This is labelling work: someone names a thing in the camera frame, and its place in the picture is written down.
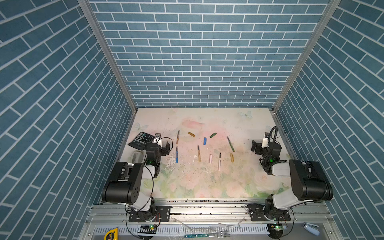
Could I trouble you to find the tan pen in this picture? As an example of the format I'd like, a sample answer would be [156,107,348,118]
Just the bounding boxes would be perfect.
[197,145,202,162]

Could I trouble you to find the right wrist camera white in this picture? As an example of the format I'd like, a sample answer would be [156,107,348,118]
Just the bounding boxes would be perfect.
[262,133,270,148]

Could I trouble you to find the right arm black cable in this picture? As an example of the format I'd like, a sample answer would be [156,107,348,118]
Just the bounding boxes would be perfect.
[266,125,280,145]

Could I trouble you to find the pink pen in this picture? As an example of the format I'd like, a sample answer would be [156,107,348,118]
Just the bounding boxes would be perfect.
[218,153,222,171]

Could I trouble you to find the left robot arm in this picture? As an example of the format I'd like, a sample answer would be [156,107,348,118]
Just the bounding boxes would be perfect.
[102,139,173,219]

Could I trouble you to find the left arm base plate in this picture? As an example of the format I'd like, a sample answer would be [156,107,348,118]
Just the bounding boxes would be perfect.
[128,206,171,223]

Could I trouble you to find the green pen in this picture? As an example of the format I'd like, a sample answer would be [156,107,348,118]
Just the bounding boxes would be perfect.
[227,136,235,153]

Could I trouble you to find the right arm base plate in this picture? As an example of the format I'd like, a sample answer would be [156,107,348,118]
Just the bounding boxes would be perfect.
[246,204,291,222]

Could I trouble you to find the white blue stapler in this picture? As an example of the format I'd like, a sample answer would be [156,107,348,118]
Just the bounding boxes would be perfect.
[303,223,320,236]

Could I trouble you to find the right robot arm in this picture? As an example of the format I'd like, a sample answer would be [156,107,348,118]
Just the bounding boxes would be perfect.
[247,138,334,222]

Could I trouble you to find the blue pen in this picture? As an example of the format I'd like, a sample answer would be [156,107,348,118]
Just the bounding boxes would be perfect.
[175,146,178,164]

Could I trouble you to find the black calculator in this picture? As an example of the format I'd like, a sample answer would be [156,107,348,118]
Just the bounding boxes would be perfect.
[128,132,155,151]

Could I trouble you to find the green handled fork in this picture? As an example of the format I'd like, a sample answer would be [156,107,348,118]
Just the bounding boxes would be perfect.
[184,231,231,239]

